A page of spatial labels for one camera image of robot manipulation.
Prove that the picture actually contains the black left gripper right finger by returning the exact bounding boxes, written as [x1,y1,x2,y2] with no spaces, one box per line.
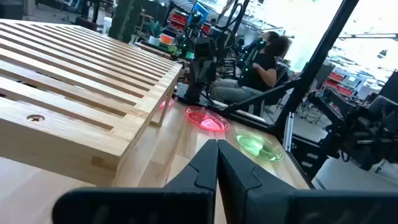
[216,139,398,224]

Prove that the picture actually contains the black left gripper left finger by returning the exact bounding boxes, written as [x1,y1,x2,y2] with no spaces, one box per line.
[51,139,219,224]

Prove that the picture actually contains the translucent pink plastic plate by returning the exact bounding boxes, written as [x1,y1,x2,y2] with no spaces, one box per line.
[159,98,175,110]
[183,105,230,133]

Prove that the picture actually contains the translucent green plastic plate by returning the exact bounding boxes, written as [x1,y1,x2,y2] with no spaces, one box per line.
[234,129,284,162]

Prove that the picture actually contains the wooden slatted shelf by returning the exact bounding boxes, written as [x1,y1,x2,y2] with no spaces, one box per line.
[0,18,183,187]

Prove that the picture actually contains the orange plastic container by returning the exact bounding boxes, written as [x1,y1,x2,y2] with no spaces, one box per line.
[159,33,175,46]

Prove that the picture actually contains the red storage bins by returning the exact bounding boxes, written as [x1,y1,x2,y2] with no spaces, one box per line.
[323,71,354,97]
[167,11,189,32]

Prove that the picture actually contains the seated person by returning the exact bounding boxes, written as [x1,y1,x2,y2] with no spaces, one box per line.
[210,30,292,105]

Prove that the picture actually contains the small potted green plant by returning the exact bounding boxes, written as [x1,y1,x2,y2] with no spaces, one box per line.
[148,21,162,47]

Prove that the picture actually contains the black office chair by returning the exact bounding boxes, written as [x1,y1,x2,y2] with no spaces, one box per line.
[245,63,292,118]

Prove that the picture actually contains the white bucket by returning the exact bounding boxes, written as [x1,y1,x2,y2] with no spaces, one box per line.
[101,16,113,35]

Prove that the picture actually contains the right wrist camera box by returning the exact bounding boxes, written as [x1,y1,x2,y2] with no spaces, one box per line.
[194,37,215,60]

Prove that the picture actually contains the silver aluminium bracket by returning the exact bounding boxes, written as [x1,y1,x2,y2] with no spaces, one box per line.
[282,111,295,153]

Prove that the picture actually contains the black metal rig frame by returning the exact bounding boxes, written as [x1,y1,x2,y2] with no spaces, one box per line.
[174,0,361,187]

